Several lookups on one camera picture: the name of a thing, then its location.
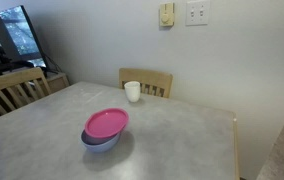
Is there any pink round plastic plate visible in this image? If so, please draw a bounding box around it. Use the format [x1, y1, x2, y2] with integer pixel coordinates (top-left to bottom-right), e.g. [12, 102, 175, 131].
[84, 107, 130, 139]

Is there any beige wall thermostat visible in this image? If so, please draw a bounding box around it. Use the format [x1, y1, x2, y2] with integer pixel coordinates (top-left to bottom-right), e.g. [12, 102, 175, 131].
[159, 2, 176, 28]

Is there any black monitor cable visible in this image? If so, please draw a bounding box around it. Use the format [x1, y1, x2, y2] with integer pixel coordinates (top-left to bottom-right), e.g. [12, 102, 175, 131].
[43, 52, 64, 75]

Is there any blue plastic bowl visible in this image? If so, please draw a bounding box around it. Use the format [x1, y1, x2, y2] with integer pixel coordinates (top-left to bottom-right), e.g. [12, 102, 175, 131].
[80, 129, 122, 154]

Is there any wooden chair with slatted backrest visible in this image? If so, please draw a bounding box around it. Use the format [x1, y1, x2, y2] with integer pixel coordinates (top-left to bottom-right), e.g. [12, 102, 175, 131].
[0, 67, 52, 116]

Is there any light wooden cabinet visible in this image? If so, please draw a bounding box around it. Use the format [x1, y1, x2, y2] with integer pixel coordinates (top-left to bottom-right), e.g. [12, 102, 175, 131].
[36, 71, 70, 95]

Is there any white ceramic cup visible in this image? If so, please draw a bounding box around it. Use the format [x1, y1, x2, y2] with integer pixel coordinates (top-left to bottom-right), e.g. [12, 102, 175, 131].
[123, 80, 141, 103]

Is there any wooden chair with curved backrest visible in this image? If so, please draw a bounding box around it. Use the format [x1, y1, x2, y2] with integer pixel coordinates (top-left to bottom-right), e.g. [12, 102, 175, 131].
[118, 67, 174, 99]

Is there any white double light switch plate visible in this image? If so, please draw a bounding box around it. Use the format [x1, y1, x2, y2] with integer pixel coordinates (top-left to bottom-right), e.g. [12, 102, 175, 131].
[185, 0, 211, 27]

